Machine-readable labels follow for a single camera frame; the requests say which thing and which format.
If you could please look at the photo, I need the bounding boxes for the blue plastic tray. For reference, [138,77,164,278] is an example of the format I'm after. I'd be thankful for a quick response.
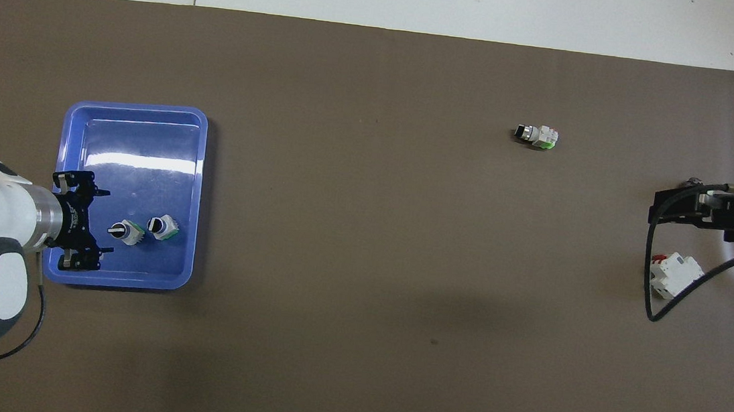
[39,94,210,297]

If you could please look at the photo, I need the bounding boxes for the brown table mat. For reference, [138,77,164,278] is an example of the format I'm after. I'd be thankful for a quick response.
[0,0,734,412]

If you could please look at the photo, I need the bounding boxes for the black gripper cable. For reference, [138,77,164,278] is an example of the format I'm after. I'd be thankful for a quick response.
[638,174,734,330]
[0,245,53,368]

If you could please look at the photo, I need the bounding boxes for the selector switch black knob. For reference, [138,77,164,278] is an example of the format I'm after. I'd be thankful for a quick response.
[144,212,182,245]
[105,218,146,249]
[512,122,561,151]

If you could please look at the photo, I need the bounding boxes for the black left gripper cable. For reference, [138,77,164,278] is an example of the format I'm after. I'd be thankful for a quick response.
[0,245,53,368]

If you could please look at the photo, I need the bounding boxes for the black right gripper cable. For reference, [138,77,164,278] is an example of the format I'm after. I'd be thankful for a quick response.
[638,174,734,330]

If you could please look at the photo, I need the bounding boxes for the white circuit breaker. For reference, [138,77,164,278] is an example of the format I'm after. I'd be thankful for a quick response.
[645,249,708,304]

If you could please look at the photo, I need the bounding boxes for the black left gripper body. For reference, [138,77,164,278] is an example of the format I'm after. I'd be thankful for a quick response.
[52,188,96,253]

